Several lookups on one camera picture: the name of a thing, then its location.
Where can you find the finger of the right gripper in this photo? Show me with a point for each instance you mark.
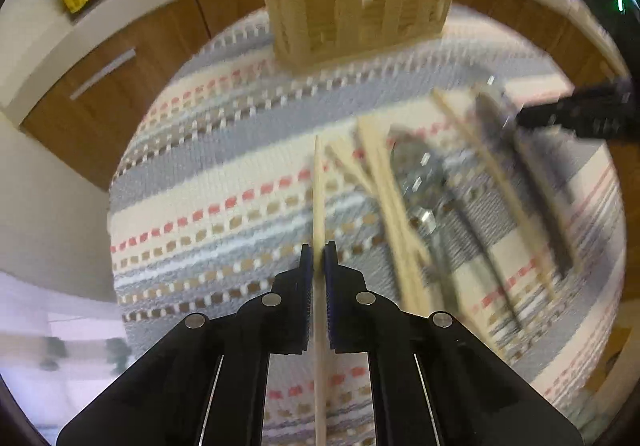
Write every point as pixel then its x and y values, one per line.
pixel 608 111

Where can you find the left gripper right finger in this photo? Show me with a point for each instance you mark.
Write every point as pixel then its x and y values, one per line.
pixel 432 381

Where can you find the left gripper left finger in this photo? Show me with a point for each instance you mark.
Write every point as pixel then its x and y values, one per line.
pixel 205 382

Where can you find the wooden chopstick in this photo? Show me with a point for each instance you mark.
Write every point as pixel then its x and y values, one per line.
pixel 343 155
pixel 408 254
pixel 546 268
pixel 319 296

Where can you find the clear grey plastic spoon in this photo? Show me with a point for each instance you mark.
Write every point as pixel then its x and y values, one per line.
pixel 490 102

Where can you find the striped woven table cloth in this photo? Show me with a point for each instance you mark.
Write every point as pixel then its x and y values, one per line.
pixel 213 195

